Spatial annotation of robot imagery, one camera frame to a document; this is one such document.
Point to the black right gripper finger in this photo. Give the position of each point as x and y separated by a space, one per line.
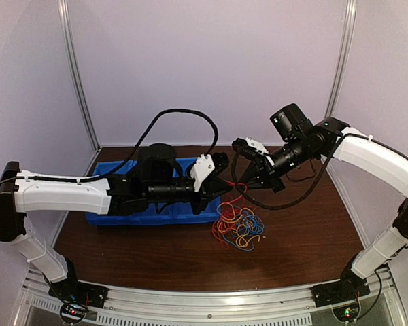
256 185
251 174

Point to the aluminium front rail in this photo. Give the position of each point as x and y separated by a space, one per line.
129 306

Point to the blue plastic bin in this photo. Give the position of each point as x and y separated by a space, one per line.
181 212
103 220
151 217

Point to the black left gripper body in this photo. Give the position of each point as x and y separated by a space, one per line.
205 196

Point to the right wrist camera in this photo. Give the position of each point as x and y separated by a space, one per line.
249 147

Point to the left circuit board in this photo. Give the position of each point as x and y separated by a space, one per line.
71 313

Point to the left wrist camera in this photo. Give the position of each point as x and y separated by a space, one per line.
205 166

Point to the left aluminium frame post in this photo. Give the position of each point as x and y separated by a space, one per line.
63 11

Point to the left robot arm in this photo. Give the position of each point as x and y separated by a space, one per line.
155 178

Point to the aluminium frame post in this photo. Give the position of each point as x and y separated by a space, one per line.
349 22
63 11

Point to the right circuit board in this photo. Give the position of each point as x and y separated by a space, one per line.
346 313

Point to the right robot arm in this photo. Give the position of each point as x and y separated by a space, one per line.
333 139

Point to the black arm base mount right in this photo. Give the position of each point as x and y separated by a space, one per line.
337 292

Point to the circuit board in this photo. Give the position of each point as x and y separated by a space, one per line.
346 313
71 313

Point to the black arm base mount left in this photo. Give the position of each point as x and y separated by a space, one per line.
83 294

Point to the blue plastic bin middle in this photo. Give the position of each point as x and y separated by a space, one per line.
151 217

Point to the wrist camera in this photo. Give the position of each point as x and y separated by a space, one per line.
205 166
249 147

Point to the right aluminium frame post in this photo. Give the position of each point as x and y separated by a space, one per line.
349 22

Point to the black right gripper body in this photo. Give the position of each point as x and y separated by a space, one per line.
266 168

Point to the blue plastic bin right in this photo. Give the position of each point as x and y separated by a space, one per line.
181 212

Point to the blue plastic bin left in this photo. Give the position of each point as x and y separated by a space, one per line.
103 220

